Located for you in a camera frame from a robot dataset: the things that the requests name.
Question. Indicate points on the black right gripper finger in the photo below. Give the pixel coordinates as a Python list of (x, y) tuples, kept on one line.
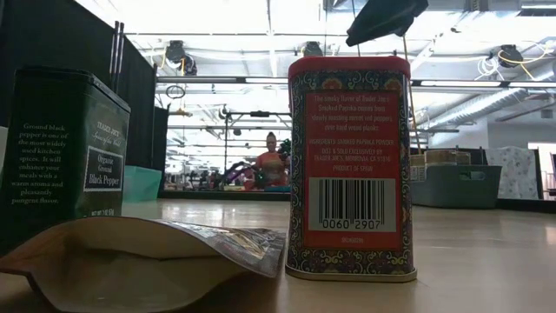
[(412, 15), (378, 19)]

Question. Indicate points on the tan spice jar pale label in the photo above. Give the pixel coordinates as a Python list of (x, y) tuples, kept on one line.
[(417, 171)]

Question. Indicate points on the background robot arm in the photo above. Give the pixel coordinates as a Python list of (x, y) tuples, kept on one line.
[(239, 174)]

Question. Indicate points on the smoked paprika tin red lid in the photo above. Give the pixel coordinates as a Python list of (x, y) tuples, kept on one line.
[(352, 174)]

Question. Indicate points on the grey plastic bin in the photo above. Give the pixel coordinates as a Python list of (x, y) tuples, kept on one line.
[(443, 191)]

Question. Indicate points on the person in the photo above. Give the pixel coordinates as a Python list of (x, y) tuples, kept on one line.
[(273, 165)]

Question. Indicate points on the horizontal ceiling light beam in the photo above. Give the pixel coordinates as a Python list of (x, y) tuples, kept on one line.
[(208, 80)]

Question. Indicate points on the white floral cloth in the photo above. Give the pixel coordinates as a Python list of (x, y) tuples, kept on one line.
[(517, 174)]

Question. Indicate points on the thin black pole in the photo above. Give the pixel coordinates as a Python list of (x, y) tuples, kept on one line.
[(120, 52), (114, 52)]

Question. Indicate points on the teal plastic bin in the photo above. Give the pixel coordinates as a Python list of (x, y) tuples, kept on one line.
[(141, 184)]

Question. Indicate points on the black curtain partition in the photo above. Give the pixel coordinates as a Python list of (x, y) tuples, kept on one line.
[(52, 35)]

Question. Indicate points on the green black pepper tin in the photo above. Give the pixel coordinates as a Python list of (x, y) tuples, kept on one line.
[(56, 152)]

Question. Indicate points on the brown kraft paper pouch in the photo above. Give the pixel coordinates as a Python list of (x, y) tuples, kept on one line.
[(130, 269)]

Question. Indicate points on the silver air duct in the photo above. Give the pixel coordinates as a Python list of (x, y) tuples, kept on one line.
[(486, 104)]

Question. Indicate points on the metal gantry frame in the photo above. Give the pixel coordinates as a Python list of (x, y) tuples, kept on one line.
[(260, 114)]

